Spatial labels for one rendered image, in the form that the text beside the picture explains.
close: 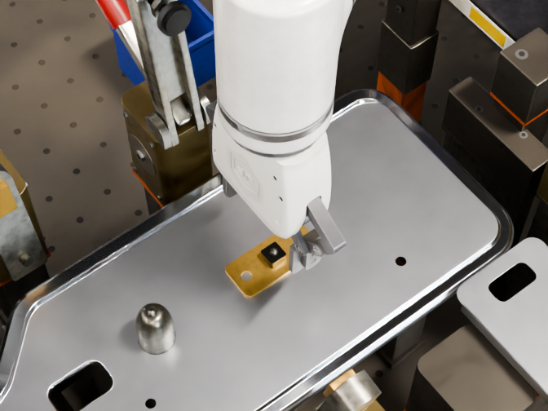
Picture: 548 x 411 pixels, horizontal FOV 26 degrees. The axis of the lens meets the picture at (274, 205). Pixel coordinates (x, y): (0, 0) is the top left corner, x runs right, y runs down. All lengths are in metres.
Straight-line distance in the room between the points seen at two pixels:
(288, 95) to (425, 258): 0.32
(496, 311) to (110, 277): 0.34
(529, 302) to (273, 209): 0.27
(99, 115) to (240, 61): 0.77
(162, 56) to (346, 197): 0.22
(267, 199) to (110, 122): 0.64
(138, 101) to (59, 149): 0.42
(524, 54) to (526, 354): 0.27
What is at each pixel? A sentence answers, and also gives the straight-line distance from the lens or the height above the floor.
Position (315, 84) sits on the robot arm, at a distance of 0.79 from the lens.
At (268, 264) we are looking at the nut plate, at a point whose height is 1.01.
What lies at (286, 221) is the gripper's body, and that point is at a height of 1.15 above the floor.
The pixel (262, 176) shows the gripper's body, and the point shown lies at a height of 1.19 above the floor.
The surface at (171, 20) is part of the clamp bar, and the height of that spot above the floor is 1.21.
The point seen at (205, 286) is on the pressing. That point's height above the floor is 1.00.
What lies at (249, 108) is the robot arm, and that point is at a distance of 0.80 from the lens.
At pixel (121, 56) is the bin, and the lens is 1.54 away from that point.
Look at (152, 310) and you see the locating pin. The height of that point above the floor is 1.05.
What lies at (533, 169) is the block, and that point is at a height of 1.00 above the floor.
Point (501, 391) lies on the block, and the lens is 1.04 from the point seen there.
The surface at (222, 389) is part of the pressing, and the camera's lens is 1.01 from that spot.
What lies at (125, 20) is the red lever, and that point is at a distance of 1.06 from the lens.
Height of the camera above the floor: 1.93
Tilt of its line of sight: 59 degrees down
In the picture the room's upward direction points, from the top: straight up
